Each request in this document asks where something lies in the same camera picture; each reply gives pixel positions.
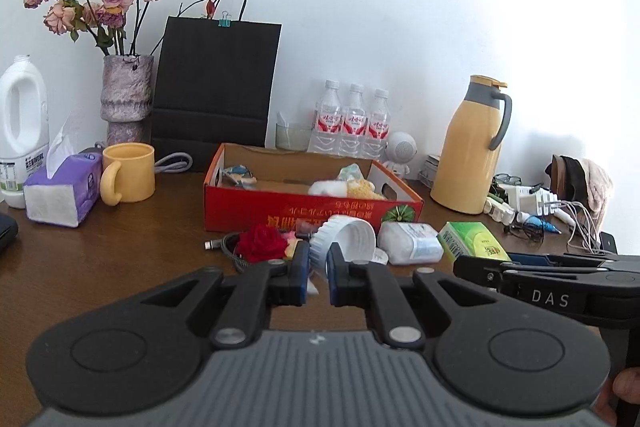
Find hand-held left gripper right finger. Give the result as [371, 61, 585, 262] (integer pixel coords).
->
[326, 243, 496, 350]

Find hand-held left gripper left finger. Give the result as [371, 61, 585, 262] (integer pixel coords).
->
[140, 241, 311, 350]

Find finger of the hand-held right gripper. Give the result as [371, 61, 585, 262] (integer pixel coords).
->
[510, 252, 640, 274]
[452, 255, 586, 315]

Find white ribbed plastic cap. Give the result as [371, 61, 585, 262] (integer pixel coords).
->
[308, 215, 376, 269]

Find red artificial rose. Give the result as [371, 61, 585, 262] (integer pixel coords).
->
[235, 226, 292, 264]

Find green tissue packet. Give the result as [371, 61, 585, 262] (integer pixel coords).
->
[437, 221, 512, 264]

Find red cardboard box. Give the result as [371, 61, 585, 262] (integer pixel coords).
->
[203, 143, 424, 233]

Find black braided cable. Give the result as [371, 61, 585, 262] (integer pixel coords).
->
[204, 232, 248, 270]

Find white wet wipes pack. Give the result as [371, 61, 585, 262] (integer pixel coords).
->
[376, 222, 444, 266]

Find person's right hand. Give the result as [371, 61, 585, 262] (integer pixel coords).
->
[597, 367, 640, 427]

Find white plug adapter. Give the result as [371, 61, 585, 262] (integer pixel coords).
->
[482, 199, 516, 224]

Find brown hat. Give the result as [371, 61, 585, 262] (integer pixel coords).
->
[545, 154, 591, 212]

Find white and yellow plush toy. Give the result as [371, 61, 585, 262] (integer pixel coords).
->
[308, 177, 388, 200]

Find beige cloth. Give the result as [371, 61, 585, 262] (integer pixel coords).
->
[575, 158, 613, 214]

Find teal plastic wrapper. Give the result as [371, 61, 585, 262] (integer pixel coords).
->
[337, 163, 371, 182]

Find blue printed packet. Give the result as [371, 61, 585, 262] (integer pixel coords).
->
[222, 164, 258, 188]

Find yellow thermos jug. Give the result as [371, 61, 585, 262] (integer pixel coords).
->
[430, 75, 513, 215]

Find clear glass cup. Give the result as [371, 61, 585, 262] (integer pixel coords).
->
[276, 112, 313, 152]

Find small white printed box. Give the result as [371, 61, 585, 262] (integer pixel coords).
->
[419, 154, 441, 188]

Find white robot speaker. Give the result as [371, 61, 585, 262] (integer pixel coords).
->
[382, 131, 418, 178]

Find water bottle red label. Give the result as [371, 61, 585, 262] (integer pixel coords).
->
[364, 88, 392, 160]
[340, 83, 368, 158]
[309, 80, 343, 155]

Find yellow mug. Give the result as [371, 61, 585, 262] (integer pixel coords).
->
[100, 143, 156, 206]

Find black paper bag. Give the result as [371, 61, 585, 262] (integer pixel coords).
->
[150, 0, 282, 172]

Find purple tissue pack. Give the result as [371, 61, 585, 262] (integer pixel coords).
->
[23, 113, 103, 228]

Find purple textured vase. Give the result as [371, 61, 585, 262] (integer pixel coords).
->
[100, 53, 155, 146]

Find black device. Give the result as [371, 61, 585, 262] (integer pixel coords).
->
[0, 213, 20, 250]

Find white detergent bottle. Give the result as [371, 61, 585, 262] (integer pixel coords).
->
[0, 55, 50, 209]

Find thin black wire glasses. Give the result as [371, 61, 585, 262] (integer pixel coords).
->
[505, 222, 543, 243]

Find white charging cables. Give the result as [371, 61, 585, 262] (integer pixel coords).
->
[550, 199, 608, 253]

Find purple braided cable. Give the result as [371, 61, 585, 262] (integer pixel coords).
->
[154, 152, 193, 174]

